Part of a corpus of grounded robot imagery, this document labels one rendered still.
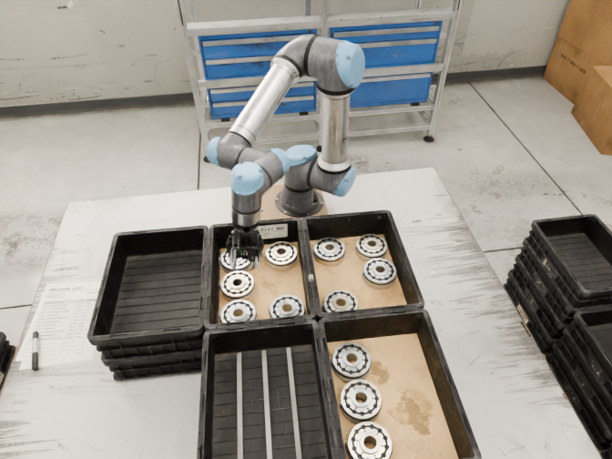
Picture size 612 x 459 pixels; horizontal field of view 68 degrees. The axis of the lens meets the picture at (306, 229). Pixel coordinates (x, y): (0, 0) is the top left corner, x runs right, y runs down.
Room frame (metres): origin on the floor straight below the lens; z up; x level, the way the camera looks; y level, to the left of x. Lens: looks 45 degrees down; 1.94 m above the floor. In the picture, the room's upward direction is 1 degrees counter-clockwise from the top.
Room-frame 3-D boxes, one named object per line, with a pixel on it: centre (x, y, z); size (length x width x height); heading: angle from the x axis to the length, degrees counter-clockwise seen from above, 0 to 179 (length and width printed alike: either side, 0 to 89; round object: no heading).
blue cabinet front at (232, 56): (2.78, 0.27, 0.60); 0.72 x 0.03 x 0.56; 98
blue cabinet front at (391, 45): (2.89, -0.52, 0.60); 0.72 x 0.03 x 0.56; 98
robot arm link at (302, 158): (1.33, 0.01, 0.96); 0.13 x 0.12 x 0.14; 60
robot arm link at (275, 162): (0.95, 0.11, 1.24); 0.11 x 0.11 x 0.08; 60
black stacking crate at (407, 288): (0.91, -0.15, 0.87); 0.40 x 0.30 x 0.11; 6
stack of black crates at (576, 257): (1.24, -1.15, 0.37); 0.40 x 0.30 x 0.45; 8
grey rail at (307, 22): (2.86, -0.12, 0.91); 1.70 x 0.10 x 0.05; 98
